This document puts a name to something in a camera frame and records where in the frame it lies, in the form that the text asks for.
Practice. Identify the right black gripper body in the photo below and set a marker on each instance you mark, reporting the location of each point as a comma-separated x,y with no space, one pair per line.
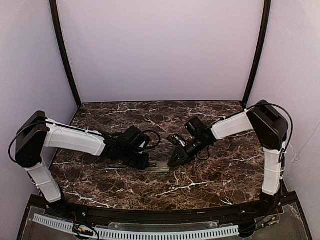
184,151

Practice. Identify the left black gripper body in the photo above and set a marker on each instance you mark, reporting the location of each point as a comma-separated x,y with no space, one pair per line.
143,161

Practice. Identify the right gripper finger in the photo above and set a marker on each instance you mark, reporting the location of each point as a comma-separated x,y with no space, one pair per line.
174,162
178,153

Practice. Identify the white universal remote control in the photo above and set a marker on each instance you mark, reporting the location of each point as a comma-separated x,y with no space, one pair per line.
157,167

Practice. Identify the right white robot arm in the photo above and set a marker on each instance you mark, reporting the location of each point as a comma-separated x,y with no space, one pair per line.
272,130

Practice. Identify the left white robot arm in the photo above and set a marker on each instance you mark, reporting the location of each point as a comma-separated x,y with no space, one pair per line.
40,132

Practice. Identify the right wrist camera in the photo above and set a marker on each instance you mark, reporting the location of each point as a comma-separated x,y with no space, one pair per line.
177,140

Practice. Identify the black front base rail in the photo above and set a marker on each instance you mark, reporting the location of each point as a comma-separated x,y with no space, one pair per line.
237,214

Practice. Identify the white slotted cable duct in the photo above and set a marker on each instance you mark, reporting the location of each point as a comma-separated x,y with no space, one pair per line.
126,231

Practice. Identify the right black frame post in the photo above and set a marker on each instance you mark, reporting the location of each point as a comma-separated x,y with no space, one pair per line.
258,52

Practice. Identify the black frame post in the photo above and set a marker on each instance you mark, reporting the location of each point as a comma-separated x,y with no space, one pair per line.
63,52
258,52

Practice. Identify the left black frame post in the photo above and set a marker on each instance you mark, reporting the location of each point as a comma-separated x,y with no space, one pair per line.
63,52

